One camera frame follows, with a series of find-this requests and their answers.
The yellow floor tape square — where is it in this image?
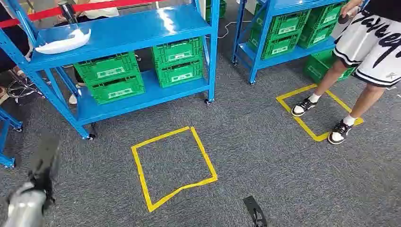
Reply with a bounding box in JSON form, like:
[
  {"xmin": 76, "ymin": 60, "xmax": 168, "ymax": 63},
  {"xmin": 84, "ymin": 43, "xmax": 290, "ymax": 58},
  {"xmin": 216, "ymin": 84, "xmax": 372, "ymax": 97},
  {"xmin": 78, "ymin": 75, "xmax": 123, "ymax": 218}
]
[
  {"xmin": 131, "ymin": 126, "xmax": 218, "ymax": 213},
  {"xmin": 275, "ymin": 83, "xmax": 365, "ymax": 142}
]

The large blue metal shelf rack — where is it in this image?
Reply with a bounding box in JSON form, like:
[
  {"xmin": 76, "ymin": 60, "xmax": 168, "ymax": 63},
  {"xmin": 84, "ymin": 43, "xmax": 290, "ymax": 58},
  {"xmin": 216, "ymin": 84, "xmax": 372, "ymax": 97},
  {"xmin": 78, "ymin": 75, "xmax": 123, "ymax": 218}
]
[{"xmin": 0, "ymin": 0, "xmax": 220, "ymax": 140}]

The person behind rack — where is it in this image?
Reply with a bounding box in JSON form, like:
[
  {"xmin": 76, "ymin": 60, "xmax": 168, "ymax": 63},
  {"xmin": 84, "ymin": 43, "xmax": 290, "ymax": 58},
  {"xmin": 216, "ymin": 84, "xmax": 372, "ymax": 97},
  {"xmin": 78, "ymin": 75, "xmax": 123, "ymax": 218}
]
[{"xmin": 54, "ymin": 0, "xmax": 120, "ymax": 105}]

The chrome office chair base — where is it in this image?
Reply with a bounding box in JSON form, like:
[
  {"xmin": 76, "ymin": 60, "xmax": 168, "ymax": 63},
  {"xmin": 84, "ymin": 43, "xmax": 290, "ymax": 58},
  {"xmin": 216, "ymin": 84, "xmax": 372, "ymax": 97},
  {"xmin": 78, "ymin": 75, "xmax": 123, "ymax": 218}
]
[{"xmin": 6, "ymin": 70, "xmax": 51, "ymax": 101}]

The red barrier belt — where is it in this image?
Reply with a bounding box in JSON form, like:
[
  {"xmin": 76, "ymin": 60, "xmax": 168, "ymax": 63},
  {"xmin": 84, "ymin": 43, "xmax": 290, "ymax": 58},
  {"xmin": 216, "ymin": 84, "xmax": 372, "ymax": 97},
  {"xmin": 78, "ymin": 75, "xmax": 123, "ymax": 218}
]
[{"xmin": 0, "ymin": 0, "xmax": 164, "ymax": 29}]

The standing person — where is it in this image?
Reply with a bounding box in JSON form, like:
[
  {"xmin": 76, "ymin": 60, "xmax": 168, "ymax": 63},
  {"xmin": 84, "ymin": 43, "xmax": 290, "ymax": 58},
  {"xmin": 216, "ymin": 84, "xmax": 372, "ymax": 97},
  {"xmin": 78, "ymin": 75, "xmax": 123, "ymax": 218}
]
[{"xmin": 290, "ymin": 0, "xmax": 401, "ymax": 145}]

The seated person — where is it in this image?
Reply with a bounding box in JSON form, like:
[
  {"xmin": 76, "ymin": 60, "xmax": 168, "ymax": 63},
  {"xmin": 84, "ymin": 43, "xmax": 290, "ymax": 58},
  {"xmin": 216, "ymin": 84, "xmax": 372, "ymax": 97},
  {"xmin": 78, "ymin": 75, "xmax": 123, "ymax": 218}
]
[{"xmin": 0, "ymin": 3, "xmax": 32, "ymax": 73}]

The white cable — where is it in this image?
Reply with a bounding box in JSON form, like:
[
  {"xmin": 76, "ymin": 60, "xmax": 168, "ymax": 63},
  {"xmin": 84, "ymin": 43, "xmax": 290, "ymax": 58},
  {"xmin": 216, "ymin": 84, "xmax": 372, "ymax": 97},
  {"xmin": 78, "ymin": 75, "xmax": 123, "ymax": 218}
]
[{"xmin": 205, "ymin": 20, "xmax": 251, "ymax": 40}]

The black barrier post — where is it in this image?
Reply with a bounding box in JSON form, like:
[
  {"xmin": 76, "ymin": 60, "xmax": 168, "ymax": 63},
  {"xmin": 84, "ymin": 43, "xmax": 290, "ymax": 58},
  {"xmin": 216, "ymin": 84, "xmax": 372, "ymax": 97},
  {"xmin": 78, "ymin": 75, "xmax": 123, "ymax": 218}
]
[{"xmin": 58, "ymin": 0, "xmax": 78, "ymax": 25}]

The blue metal rack frame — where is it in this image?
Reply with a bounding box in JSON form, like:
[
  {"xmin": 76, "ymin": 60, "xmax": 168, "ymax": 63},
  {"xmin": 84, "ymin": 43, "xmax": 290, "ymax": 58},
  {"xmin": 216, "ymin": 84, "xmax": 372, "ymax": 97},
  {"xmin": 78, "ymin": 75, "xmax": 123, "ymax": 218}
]
[{"xmin": 0, "ymin": 106, "xmax": 23, "ymax": 170}]

